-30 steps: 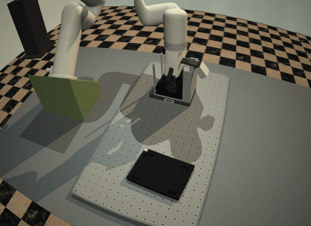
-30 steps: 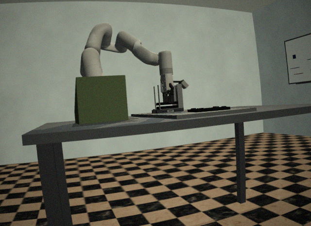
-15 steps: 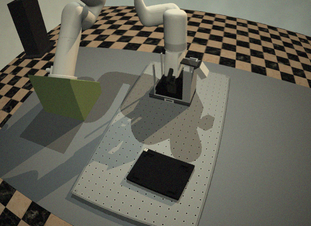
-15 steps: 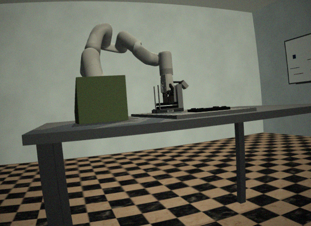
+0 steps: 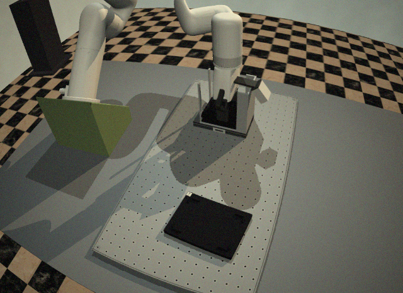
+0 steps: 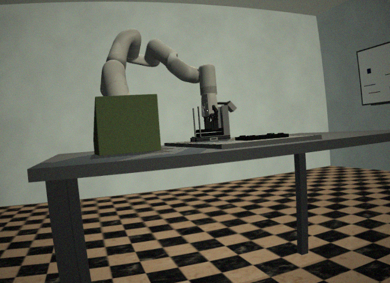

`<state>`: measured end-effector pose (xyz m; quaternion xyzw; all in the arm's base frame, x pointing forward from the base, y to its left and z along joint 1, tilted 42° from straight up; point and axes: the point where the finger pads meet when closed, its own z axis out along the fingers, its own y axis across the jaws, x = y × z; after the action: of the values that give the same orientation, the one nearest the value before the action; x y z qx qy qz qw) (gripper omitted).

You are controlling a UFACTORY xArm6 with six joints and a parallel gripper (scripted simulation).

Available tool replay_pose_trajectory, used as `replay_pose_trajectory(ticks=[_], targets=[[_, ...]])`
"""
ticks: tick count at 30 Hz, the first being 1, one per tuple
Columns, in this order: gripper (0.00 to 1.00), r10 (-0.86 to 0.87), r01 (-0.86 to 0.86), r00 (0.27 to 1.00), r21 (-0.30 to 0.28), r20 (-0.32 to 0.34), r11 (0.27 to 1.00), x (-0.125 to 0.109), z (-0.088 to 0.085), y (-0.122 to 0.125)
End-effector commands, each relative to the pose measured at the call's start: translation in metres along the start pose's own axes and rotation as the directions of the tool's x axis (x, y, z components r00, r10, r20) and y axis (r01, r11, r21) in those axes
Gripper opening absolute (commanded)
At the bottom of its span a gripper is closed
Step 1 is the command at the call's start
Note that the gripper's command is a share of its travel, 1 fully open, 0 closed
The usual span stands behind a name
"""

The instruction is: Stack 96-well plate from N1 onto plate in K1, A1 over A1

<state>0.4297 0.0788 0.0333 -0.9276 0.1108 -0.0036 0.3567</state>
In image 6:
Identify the black flat rectangular pad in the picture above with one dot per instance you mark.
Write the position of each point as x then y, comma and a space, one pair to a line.
267, 136

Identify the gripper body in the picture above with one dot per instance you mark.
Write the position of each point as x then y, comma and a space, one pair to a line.
207, 100

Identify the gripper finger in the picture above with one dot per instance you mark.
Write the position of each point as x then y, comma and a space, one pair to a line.
214, 118
207, 122

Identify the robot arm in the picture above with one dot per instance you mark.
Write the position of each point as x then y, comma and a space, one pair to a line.
126, 47

